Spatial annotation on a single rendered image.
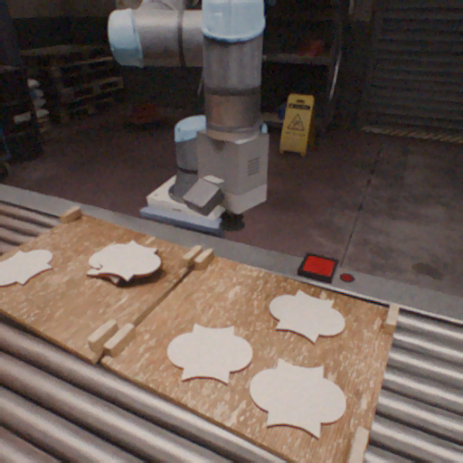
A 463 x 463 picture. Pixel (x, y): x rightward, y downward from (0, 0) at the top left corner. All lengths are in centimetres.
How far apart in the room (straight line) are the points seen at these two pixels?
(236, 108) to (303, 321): 39
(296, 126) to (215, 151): 370
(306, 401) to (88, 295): 46
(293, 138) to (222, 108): 374
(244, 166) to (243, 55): 14
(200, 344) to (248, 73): 42
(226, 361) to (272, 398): 9
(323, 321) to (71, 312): 46
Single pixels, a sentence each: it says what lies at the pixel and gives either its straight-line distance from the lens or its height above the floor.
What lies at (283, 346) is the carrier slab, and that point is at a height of 94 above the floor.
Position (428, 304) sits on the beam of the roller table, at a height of 91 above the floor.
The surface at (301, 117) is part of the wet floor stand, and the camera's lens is 422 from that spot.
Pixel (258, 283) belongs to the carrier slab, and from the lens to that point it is 79.
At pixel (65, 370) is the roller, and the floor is 91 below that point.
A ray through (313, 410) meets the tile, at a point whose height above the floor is 94.
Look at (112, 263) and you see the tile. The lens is 82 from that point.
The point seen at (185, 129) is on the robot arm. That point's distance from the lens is 112.
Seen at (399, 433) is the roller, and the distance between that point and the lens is 64.
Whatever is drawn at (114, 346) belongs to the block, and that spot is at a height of 96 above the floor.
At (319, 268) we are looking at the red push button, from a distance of 86.
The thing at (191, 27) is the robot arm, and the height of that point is 140.
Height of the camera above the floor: 143
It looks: 32 degrees down
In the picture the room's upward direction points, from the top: straight up
